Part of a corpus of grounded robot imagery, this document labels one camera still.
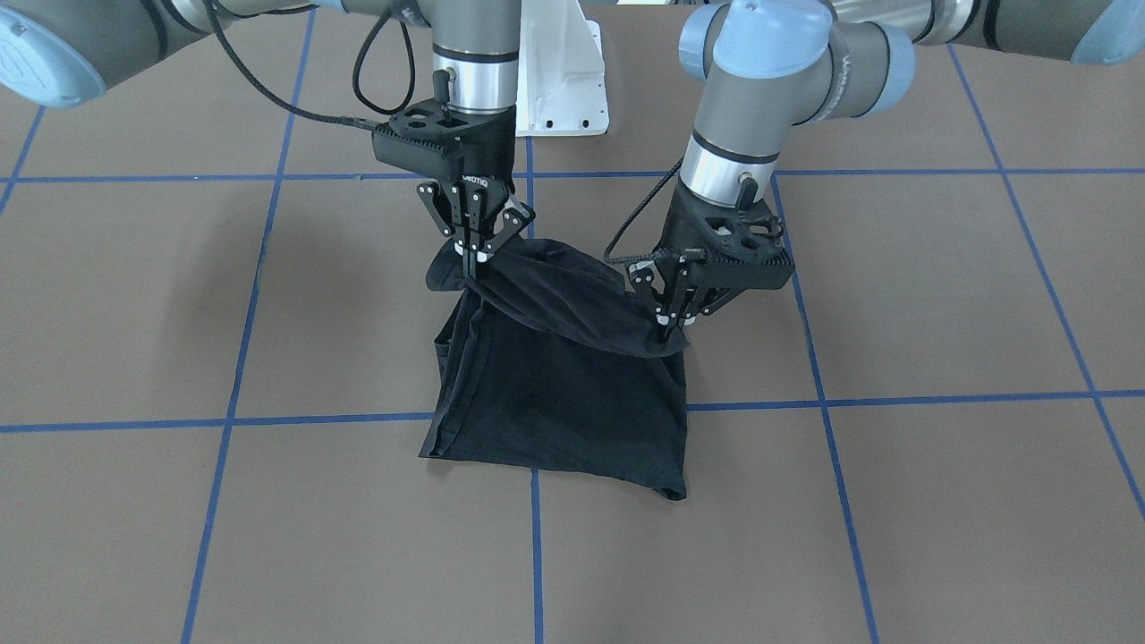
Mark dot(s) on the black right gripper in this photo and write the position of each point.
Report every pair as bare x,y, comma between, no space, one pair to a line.
490,154

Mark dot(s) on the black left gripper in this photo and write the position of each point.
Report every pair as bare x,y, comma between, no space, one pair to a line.
682,219

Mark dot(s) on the black graphic t-shirt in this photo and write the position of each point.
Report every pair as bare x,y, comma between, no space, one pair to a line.
547,361

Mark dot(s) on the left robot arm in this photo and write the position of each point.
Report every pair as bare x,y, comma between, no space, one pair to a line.
771,66

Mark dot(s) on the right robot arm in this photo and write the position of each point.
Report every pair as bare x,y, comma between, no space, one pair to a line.
62,54

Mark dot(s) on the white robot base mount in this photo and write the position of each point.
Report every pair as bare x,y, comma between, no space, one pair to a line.
562,72

